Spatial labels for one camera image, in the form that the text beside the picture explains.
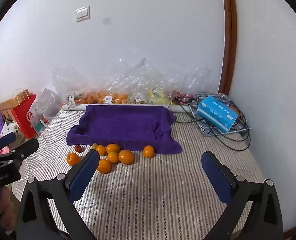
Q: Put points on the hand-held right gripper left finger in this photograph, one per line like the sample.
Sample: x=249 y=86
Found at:
x=84 y=177

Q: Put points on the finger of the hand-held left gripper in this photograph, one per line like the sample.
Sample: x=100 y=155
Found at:
x=25 y=147
x=5 y=138

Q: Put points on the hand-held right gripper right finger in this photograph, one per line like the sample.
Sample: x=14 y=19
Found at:
x=216 y=177

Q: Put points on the orange mandarin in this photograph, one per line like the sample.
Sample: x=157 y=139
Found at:
x=126 y=156
x=112 y=156
x=101 y=150
x=73 y=159
x=148 y=151
x=113 y=147
x=104 y=166

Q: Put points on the small red tomato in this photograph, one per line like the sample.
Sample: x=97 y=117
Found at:
x=78 y=148

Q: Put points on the small green fruit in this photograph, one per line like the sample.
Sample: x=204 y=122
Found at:
x=95 y=145

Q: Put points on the person's left hand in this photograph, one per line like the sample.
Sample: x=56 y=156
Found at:
x=4 y=205

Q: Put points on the white floral cloth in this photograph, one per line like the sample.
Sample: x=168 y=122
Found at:
x=9 y=127

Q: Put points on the red paper bag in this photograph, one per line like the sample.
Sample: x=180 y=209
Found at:
x=25 y=120

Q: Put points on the grey patterned cloth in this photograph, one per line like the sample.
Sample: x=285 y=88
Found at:
x=207 y=130

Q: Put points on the white plastic bag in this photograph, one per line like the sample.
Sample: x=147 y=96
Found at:
x=46 y=102

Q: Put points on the blue tissue box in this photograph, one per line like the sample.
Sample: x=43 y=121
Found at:
x=216 y=113

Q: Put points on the purple towel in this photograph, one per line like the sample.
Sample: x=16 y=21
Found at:
x=125 y=125

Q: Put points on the clear bag of stemmed oranges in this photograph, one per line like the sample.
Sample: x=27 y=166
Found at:
x=83 y=90

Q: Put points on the clear bag of tangerines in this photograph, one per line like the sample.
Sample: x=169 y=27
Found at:
x=123 y=90

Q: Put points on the clear bag of red fruit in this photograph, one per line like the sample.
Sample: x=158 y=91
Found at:
x=190 y=85

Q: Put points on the brown wooden door frame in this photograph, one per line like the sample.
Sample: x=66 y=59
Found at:
x=229 y=42

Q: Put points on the white light switch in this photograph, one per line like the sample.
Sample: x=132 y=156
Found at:
x=83 y=13

